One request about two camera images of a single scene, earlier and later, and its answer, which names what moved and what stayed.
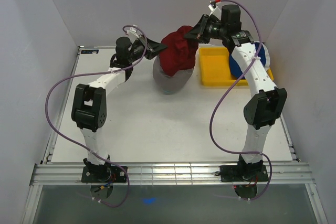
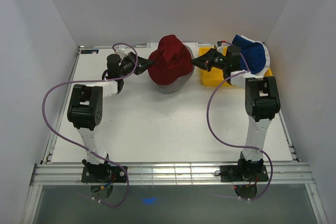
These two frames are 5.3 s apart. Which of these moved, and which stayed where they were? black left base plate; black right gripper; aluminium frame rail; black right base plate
Moved: black right gripper
Stayed: black right base plate; aluminium frame rail; black left base plate
